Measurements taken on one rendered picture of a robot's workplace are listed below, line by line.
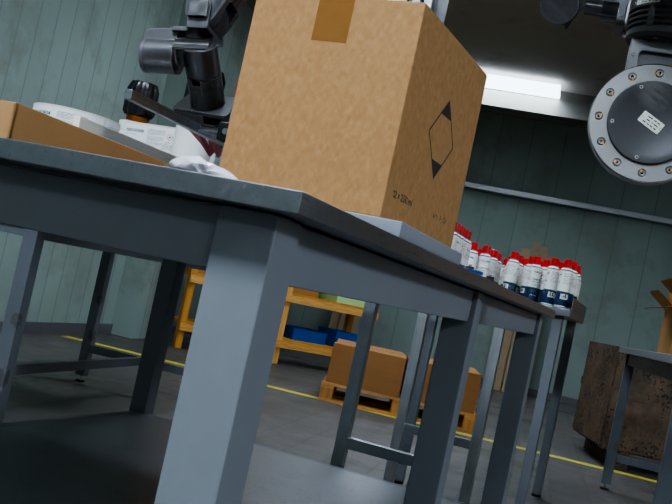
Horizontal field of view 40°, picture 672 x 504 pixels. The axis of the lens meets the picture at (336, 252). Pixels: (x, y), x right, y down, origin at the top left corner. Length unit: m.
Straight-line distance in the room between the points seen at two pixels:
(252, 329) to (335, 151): 0.39
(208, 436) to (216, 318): 0.10
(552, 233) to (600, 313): 1.12
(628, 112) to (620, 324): 10.10
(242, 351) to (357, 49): 0.49
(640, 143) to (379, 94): 0.59
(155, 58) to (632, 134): 0.79
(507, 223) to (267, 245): 10.94
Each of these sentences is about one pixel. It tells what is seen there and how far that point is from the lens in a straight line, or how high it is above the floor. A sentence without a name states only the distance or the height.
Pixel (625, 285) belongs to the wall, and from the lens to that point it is 11.71.
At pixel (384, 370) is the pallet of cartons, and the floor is 0.29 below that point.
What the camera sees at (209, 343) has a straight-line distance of 0.84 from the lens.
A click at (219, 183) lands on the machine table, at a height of 0.82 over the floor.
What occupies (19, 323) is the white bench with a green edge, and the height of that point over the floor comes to 0.43.
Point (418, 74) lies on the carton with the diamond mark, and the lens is 1.17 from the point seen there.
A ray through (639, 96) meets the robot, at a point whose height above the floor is 1.17.
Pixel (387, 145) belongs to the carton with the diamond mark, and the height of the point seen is 0.94.
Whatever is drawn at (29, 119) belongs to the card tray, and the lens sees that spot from 1.01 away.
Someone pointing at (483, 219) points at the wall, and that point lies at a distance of 11.76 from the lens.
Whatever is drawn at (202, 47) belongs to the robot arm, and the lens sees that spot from 1.52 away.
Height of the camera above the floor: 0.75
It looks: 2 degrees up
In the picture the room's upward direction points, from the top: 12 degrees clockwise
